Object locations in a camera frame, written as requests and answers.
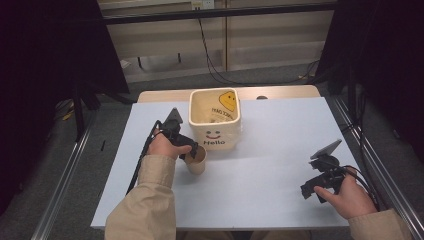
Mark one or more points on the person's left hand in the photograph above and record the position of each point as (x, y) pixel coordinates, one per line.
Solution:
(163, 146)

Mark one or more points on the person's right hand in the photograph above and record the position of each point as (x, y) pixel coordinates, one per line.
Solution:
(351, 198)

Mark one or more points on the cream square smiley bin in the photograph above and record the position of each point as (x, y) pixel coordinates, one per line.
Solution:
(216, 135)

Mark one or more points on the smiley print plastic bag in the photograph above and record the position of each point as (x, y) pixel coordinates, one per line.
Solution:
(216, 105)

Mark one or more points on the white table sheet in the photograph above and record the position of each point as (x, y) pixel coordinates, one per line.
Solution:
(260, 180)

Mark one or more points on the dark table grommet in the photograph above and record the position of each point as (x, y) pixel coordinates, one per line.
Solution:
(261, 97)

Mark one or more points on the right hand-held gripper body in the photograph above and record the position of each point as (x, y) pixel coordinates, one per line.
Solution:
(328, 173)

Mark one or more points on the small black stick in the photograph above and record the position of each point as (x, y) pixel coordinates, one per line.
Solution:
(103, 145)

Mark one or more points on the aluminium frame rail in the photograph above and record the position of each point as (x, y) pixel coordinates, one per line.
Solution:
(63, 180)
(380, 156)

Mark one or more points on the black curtain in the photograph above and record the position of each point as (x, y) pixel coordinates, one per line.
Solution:
(383, 60)
(50, 66)

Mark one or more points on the black horizontal bar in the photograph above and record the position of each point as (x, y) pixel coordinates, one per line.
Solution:
(220, 13)

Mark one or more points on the black metal stand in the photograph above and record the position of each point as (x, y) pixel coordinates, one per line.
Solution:
(80, 110)

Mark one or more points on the beige paper cup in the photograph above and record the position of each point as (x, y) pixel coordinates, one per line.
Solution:
(197, 165)

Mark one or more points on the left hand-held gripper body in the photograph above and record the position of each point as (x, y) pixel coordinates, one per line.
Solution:
(174, 131)

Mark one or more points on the white wall socket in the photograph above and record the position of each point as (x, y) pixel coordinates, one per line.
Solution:
(202, 4)

